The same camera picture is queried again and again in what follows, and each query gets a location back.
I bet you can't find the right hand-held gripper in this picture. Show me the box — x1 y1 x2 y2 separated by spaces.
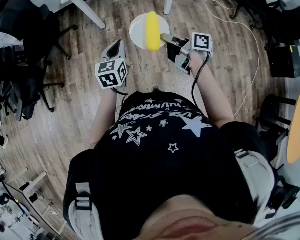
160 32 214 76

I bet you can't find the grey right backpack strap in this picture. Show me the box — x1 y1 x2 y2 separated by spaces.
234 148 276 226

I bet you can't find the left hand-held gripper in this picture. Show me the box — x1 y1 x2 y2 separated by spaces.
95 39 130 90

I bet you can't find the black computer case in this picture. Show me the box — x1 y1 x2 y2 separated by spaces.
266 44 300 79

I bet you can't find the person's left forearm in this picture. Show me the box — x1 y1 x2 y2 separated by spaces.
88 87 119 150

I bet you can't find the orange round table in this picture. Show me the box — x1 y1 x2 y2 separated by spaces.
286 83 300 165

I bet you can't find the person's black star-print shirt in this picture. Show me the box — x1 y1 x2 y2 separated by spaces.
62 91 275 236

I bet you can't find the grey left backpack strap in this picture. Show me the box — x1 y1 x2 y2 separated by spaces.
68 182 105 240

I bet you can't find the person's right forearm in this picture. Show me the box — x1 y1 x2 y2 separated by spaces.
189 50 236 129

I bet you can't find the black mesh office chair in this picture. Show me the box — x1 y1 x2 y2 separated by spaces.
0 0 79 61

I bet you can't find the person's chin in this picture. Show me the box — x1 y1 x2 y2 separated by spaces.
139 194 266 240

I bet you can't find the black stool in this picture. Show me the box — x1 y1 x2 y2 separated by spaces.
255 93 298 141

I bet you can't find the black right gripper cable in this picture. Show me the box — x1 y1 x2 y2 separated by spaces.
190 54 211 108

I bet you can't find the white plate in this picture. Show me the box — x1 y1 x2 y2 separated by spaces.
129 13 171 51

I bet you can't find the yellow corn cob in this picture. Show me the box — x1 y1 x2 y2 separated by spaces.
145 11 162 52

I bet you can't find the cluttered grey desk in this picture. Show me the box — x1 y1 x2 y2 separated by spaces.
0 170 66 240

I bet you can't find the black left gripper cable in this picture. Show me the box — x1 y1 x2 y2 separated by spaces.
111 86 129 115

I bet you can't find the white floor cable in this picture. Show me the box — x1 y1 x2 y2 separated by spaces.
196 0 262 118

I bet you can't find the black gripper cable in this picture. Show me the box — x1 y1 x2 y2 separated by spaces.
111 86 129 115
190 54 211 108

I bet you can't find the grey backpack strap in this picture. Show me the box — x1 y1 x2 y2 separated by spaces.
68 182 105 240
234 148 276 226

